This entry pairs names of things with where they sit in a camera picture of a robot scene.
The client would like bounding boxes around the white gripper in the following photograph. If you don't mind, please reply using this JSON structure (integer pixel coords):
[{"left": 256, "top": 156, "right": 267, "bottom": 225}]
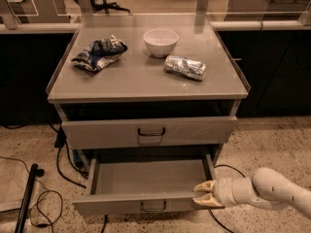
[{"left": 193, "top": 178, "right": 257, "bottom": 208}]

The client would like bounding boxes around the grey drawer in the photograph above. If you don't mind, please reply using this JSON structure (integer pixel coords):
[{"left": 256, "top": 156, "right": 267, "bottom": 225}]
[
  {"left": 73, "top": 155, "right": 216, "bottom": 216},
  {"left": 62, "top": 116, "right": 237, "bottom": 150}
]

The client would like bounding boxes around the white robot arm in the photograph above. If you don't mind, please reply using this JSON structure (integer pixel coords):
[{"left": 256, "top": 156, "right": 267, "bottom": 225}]
[{"left": 192, "top": 168, "right": 311, "bottom": 218}]

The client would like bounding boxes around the grey top drawer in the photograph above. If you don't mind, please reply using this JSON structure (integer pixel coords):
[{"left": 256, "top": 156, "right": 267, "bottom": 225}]
[{"left": 62, "top": 116, "right": 237, "bottom": 150}]

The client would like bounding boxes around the grey drawer cabinet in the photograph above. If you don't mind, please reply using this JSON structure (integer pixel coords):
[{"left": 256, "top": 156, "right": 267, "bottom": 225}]
[{"left": 48, "top": 14, "right": 249, "bottom": 156}]

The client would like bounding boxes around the silver foil snack bag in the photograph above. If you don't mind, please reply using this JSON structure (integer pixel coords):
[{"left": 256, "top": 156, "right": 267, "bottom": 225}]
[{"left": 163, "top": 55, "right": 207, "bottom": 82}]

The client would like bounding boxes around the white bowl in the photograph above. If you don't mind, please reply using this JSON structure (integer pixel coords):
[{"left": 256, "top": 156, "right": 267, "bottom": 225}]
[{"left": 143, "top": 28, "right": 179, "bottom": 58}]

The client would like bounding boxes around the black pole on floor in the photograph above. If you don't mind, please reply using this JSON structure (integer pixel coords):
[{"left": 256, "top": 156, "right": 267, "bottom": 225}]
[{"left": 14, "top": 163, "right": 40, "bottom": 233}]

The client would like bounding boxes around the blue crumpled chip bag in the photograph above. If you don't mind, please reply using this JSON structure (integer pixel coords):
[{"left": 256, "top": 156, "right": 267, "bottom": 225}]
[{"left": 71, "top": 35, "right": 127, "bottom": 73}]

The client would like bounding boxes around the grey desk background right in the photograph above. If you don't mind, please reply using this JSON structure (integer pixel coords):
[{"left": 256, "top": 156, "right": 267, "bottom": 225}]
[{"left": 225, "top": 0, "right": 311, "bottom": 21}]

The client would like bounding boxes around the grey desk background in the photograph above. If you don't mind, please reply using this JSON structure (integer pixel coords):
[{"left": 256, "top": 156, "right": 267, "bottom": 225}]
[
  {"left": 7, "top": 0, "right": 69, "bottom": 23},
  {"left": 225, "top": 0, "right": 311, "bottom": 21}
]

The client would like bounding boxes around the grey desk background left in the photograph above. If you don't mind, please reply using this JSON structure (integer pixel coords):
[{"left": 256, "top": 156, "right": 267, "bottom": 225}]
[{"left": 7, "top": 0, "right": 69, "bottom": 23}]

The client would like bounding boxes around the black floor cable right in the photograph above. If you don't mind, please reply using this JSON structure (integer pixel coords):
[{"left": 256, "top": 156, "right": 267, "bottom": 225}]
[{"left": 208, "top": 163, "right": 247, "bottom": 233}]

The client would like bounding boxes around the black floor cable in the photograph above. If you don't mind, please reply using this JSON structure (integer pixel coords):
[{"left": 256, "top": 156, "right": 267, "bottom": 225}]
[
  {"left": 208, "top": 163, "right": 247, "bottom": 233},
  {"left": 48, "top": 123, "right": 109, "bottom": 233}
]

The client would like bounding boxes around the black floor cable left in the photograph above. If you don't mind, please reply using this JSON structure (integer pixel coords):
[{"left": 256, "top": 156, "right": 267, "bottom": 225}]
[{"left": 48, "top": 123, "right": 109, "bottom": 233}]

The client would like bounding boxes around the white barrier rail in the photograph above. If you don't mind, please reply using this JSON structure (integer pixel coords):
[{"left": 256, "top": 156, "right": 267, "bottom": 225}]
[{"left": 0, "top": 20, "right": 311, "bottom": 34}]

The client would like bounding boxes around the thin black looped cable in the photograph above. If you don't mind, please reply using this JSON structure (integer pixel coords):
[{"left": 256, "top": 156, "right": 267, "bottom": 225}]
[{"left": 0, "top": 155, "right": 64, "bottom": 229}]

